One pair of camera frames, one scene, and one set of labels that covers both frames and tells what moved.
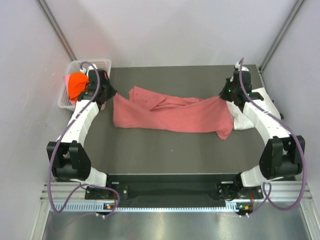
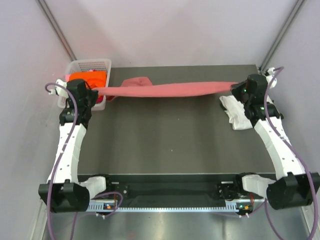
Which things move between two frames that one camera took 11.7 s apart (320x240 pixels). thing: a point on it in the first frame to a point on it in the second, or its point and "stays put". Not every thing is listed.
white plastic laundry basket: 63,101 stays put
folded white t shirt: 239,119 stays put
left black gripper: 112,91 to 94,95
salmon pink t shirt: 144,109 to 143,87
